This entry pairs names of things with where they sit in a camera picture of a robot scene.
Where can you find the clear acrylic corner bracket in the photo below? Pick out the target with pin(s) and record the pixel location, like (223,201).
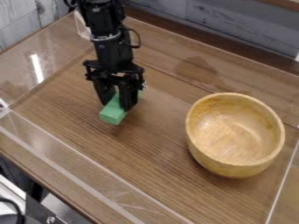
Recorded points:
(83,30)

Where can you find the brown wooden bowl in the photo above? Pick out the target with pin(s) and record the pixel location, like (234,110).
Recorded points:
(235,134)

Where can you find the green rectangular block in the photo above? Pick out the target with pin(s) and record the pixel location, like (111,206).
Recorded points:
(112,113)

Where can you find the black metal bracket with screw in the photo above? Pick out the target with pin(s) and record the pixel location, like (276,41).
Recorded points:
(37,214)

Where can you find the clear acrylic tray wall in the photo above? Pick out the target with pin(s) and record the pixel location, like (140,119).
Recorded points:
(81,182)

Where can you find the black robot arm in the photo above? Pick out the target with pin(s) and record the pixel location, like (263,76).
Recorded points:
(104,18)

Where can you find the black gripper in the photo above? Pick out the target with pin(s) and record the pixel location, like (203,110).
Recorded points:
(113,69)

